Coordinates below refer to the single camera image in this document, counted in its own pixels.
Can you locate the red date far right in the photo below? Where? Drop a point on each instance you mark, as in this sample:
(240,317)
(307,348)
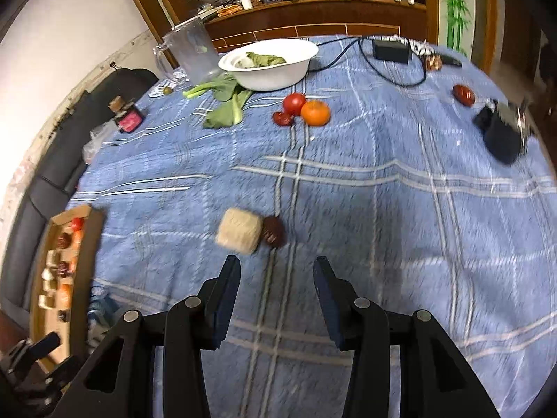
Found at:
(464,95)

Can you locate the orange tangerine by tomato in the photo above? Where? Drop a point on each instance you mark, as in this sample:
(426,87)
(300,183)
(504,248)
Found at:
(315,113)

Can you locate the clear plastic pitcher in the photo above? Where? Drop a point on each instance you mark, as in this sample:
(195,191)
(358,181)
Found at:
(192,48)

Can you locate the wooden cabinet shelf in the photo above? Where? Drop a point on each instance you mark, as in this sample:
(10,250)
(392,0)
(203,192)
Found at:
(301,18)

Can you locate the red tomato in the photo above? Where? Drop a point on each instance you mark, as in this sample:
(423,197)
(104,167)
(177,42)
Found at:
(293,103)
(77,224)

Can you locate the clear plastic bag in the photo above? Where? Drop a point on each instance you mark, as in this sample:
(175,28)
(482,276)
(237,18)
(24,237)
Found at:
(98,136)

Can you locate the dark red date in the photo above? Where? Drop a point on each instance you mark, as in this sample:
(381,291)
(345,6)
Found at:
(273,232)

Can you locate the black small box device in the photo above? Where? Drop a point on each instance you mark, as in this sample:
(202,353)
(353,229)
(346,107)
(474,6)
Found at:
(505,130)

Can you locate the black leather sofa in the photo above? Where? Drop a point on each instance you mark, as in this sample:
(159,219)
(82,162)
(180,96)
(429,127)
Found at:
(55,181)

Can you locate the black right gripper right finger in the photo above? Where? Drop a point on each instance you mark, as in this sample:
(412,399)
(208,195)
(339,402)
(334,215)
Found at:
(356,324)

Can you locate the black power adapter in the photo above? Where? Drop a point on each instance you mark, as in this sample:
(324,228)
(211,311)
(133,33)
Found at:
(391,51)

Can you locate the green leafy vegetable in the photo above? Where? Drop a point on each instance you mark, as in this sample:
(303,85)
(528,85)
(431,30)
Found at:
(231,98)

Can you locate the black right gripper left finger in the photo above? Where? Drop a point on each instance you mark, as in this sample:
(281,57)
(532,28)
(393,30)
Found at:
(198,322)

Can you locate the brown cardboard box tray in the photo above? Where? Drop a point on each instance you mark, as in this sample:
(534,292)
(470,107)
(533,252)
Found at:
(61,289)

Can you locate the wrinkled red date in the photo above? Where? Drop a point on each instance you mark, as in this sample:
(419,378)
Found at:
(64,241)

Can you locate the blue plaid tablecloth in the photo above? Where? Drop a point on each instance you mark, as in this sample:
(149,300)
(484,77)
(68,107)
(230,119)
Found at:
(397,190)

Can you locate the red date by tomato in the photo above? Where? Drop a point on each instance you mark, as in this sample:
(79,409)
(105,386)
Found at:
(283,118)

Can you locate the black red jar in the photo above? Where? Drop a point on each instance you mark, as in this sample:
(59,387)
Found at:
(127,116)

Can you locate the white bowl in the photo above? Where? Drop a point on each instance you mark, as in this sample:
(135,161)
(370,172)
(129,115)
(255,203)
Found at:
(270,65)

